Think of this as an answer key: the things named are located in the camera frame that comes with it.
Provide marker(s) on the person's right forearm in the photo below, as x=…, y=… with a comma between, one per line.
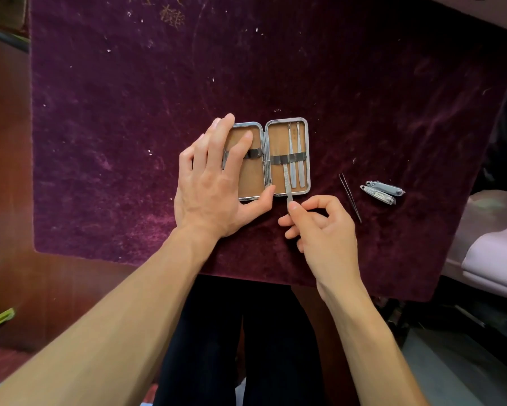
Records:
x=371, y=350

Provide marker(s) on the person's left middle finger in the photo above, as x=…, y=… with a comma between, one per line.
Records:
x=221, y=141

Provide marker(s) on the person's left forearm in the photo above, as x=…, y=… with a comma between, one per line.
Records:
x=109, y=334

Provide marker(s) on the person's black trousers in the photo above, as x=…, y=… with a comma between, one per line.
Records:
x=240, y=346

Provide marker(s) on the person's left hand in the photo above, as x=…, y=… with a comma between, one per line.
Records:
x=207, y=198

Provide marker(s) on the person's right hand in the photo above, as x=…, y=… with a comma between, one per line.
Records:
x=329, y=245

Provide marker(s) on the silver nail file tool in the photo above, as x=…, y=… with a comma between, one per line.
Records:
x=287, y=181

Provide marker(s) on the silver cuticle tool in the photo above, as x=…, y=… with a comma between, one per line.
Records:
x=300, y=158
x=292, y=158

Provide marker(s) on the dark metal tweezers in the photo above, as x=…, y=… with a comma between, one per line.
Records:
x=349, y=197

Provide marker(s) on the person's right thumb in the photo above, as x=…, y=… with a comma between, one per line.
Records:
x=300, y=219

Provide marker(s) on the tan manicure case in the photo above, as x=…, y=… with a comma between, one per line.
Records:
x=278, y=158

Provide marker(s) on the large silver nail clipper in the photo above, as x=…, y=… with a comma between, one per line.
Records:
x=378, y=194

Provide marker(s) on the pale pink cushion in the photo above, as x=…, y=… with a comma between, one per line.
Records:
x=488, y=249

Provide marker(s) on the person's left little finger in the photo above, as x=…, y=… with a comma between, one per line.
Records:
x=186, y=160

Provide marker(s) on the purple velvet cloth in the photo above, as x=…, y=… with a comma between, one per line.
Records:
x=278, y=80

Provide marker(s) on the small silver nail clipper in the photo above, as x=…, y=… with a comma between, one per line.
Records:
x=385, y=188

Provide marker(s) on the person's left thumb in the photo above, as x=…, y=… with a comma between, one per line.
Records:
x=257, y=200

